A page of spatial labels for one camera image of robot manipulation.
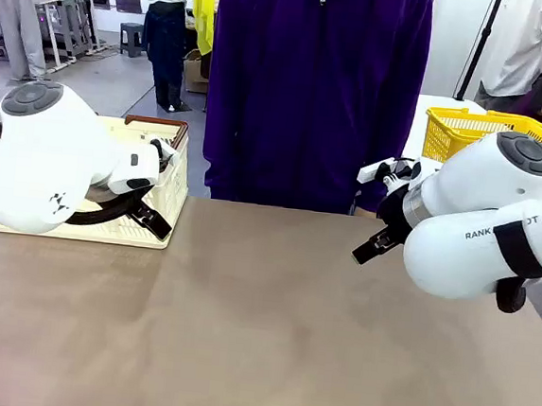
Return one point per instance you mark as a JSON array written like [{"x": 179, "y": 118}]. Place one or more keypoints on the black tripod pole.
[{"x": 473, "y": 64}]

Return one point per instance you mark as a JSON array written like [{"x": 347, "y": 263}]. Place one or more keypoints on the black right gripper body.
[{"x": 394, "y": 209}]

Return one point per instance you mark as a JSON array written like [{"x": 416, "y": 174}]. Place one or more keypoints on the grey workshop desk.
[{"x": 65, "y": 9}]

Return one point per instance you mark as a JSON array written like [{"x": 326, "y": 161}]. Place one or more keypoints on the white side table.
[{"x": 421, "y": 112}]

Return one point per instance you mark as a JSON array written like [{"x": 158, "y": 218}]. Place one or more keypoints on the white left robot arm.
[{"x": 42, "y": 154}]

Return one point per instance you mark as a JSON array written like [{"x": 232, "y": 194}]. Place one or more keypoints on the open cardboard box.
[{"x": 194, "y": 75}]

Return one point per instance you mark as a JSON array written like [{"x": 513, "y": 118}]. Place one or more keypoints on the yellow hanging garment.
[{"x": 204, "y": 12}]

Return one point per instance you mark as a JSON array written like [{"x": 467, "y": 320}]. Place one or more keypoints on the person white shirt dark trousers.
[{"x": 164, "y": 37}]

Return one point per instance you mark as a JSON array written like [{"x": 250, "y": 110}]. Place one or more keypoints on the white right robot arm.
[{"x": 461, "y": 257}]

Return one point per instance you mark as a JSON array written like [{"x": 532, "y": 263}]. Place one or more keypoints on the person in white shirt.
[{"x": 517, "y": 44}]

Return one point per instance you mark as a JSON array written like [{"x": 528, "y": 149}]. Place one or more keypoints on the yellow plastic basket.
[{"x": 448, "y": 133}]

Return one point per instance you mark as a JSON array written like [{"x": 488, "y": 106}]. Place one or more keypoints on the grey plastic stool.
[{"x": 132, "y": 39}]

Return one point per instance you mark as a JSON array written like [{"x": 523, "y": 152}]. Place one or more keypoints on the cream shopping basket brown rim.
[{"x": 170, "y": 189}]

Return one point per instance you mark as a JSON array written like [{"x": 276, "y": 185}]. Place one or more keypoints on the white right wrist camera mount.
[{"x": 373, "y": 173}]

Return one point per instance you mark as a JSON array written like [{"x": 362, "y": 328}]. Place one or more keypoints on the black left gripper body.
[{"x": 165, "y": 155}]

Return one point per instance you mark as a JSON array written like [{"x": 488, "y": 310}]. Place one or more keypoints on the person in purple hoodie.
[{"x": 309, "y": 97}]

